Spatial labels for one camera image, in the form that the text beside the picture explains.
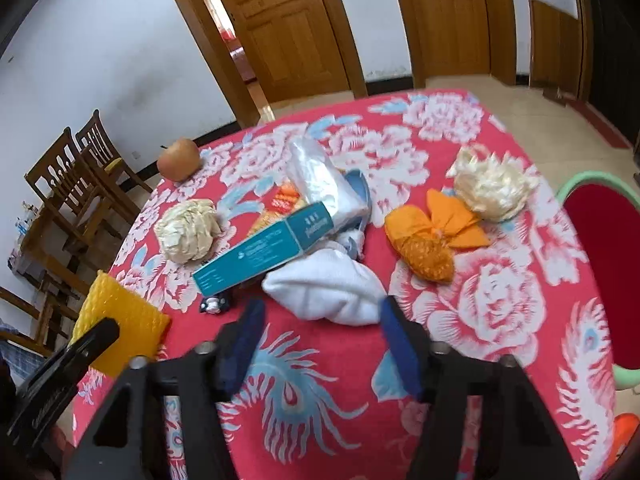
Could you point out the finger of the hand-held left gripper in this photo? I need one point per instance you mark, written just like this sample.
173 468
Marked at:
97 337

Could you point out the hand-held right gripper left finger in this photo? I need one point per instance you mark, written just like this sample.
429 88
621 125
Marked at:
244 347

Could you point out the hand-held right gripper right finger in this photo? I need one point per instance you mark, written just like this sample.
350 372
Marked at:
402 350

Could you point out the small panda toy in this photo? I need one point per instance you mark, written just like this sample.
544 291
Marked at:
216 304

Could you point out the orange mesh cloth pouch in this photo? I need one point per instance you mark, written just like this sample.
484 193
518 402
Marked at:
430 240

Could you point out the orange snack packet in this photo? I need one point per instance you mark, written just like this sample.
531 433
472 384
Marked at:
282 202

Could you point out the cream paper ball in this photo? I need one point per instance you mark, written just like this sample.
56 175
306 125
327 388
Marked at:
492 185
187 230

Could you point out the red bin with green rim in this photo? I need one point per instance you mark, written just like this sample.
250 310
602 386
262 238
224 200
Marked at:
605 260

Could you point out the red floral tablecloth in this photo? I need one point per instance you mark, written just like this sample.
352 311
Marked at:
320 360

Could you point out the teal carton box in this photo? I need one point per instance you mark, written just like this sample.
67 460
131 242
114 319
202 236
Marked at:
260 257

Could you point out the white cloth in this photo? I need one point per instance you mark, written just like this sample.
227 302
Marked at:
325 285

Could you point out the wooden chair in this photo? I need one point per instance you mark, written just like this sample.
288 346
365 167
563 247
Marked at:
65 180
100 145

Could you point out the blue curved plastic piece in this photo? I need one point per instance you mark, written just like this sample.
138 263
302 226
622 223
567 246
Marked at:
364 192

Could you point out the clear plastic bag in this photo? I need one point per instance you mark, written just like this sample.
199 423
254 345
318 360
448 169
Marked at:
320 180

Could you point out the apple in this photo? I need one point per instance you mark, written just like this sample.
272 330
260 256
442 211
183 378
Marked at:
179 160

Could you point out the orange plastic stool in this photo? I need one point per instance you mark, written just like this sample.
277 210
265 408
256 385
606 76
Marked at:
627 435

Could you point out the red door mat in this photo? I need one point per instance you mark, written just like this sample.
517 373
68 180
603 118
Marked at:
600 122

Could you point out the wooden panel door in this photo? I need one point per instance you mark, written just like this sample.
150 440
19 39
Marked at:
445 15
280 25

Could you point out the small wooden cabinet door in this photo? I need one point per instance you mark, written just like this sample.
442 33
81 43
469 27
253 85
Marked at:
555 50

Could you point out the dark door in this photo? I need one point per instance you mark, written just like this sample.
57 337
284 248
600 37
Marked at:
612 45

